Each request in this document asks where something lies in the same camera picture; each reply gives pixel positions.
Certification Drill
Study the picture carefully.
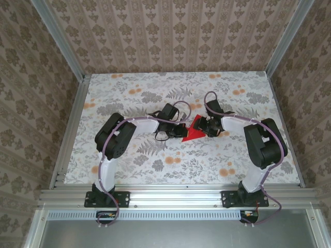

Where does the red cloth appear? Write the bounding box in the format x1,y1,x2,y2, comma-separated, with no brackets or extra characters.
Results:
180,113,208,143

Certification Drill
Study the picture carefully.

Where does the grey sheet metal panel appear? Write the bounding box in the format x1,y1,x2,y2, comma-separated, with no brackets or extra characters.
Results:
24,208,331,248

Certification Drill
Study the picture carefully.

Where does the floral patterned table cover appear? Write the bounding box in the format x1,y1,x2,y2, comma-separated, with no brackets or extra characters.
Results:
63,72,302,185

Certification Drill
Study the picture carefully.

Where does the small black circuit board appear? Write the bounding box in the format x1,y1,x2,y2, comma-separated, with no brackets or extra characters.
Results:
96,211,117,223
239,210,260,223

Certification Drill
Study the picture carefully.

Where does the thin black left gripper cable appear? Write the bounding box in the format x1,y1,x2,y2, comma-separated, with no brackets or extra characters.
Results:
147,110,182,142

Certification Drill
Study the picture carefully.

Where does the long aluminium base rail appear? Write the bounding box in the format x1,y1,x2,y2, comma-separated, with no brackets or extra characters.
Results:
37,184,320,209

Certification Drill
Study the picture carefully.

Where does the aluminium side rail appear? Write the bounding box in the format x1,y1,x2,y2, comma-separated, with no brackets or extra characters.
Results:
266,73,306,188
50,74,92,189

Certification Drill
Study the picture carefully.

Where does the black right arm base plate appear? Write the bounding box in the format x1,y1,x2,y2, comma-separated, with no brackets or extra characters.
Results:
221,190,269,209

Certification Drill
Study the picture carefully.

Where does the slotted grey cable duct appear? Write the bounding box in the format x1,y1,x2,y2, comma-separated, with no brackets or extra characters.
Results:
48,209,243,221

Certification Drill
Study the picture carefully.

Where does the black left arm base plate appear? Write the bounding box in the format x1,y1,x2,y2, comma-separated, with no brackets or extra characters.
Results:
84,190,130,208

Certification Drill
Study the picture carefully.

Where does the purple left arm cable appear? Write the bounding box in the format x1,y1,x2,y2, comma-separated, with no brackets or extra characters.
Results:
97,100,192,229

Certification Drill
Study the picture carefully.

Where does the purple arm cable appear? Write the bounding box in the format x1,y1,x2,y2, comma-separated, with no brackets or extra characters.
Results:
97,100,192,229
204,90,288,228

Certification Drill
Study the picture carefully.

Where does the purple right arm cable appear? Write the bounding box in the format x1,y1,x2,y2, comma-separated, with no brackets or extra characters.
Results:
204,90,288,228

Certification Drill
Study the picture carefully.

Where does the aluminium corner post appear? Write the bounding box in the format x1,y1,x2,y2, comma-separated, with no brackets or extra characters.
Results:
265,0,315,76
33,0,85,81

